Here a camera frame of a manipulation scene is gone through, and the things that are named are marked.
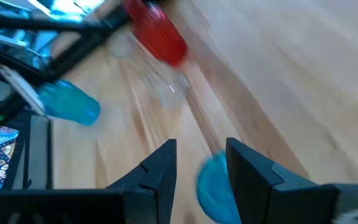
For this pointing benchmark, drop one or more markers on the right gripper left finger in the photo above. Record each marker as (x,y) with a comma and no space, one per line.
(154,199)

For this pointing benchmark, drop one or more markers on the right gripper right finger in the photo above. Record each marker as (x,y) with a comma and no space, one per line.
(275,199)

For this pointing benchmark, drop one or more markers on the blue cylindrical glass vase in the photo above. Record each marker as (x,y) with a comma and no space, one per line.
(213,193)

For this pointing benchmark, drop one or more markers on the clear faceted tall vase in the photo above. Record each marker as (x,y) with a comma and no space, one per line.
(169,93)

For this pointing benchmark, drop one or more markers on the blue round dotted vase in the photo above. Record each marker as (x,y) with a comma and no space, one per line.
(70,102)

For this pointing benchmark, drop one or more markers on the red ribbed bottle vase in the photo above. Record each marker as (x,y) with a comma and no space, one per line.
(157,34)

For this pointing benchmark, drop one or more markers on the white frame bracket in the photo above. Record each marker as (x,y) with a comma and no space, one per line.
(23,90)

